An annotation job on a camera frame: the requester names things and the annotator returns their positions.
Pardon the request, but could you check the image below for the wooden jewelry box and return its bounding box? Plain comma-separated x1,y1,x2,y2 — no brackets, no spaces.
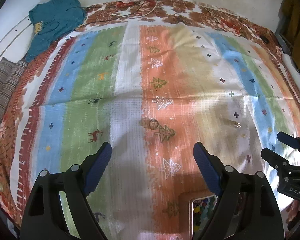
178,189,248,240

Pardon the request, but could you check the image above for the teal knitted garment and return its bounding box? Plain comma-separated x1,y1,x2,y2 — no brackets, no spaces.
25,0,86,63

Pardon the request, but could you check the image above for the small gold ring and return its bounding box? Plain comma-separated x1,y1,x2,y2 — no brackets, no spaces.
148,119,160,131

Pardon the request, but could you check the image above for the small gold earring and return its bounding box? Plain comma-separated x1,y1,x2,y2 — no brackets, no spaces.
226,119,241,128

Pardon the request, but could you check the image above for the striped colourful woven mat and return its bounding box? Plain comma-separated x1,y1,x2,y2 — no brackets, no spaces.
9,21,300,240

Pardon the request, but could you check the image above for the multicolour small bead bracelet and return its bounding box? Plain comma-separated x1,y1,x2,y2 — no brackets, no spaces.
192,196,217,233

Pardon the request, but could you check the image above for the brown floral bed sheet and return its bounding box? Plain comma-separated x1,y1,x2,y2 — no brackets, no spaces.
0,0,300,230

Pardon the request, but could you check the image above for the person's right hand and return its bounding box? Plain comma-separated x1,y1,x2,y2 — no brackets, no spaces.
286,200,300,223

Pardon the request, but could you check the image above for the striped grey pillow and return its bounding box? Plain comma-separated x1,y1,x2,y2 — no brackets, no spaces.
0,57,27,124

